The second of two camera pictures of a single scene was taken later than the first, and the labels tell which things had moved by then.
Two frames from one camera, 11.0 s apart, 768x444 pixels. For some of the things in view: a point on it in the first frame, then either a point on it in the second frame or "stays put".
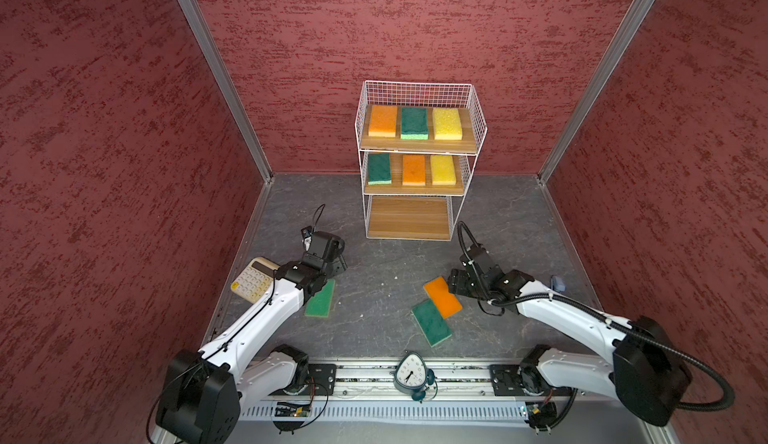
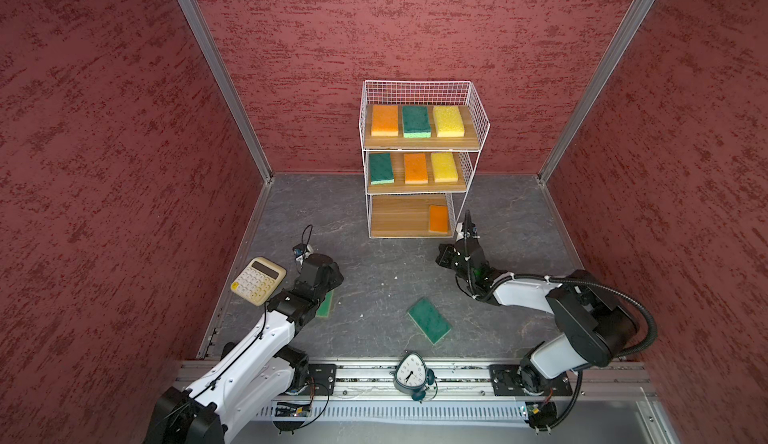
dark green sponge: x=414 y=123 stays put
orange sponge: x=446 y=303 -> x=439 y=219
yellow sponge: x=443 y=170 stays put
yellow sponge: x=447 y=124 stays put
